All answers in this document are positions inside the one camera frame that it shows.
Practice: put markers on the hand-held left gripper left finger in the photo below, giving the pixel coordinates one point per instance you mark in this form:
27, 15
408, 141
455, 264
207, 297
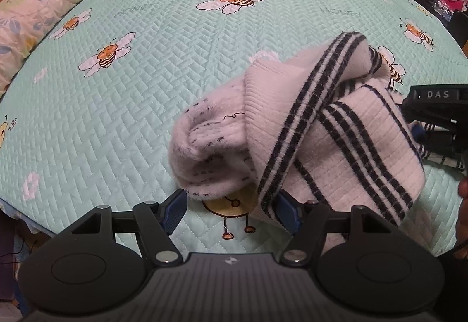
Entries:
173, 210

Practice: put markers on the white black-striped sweater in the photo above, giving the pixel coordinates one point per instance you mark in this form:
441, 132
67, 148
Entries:
285, 117

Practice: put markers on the mint bee-print quilted bedspread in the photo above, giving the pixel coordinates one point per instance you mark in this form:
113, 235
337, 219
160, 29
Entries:
128, 124

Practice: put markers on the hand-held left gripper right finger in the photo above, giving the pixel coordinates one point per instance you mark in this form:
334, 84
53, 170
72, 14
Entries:
287, 213

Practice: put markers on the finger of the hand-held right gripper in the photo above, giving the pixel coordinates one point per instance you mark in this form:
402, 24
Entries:
418, 132

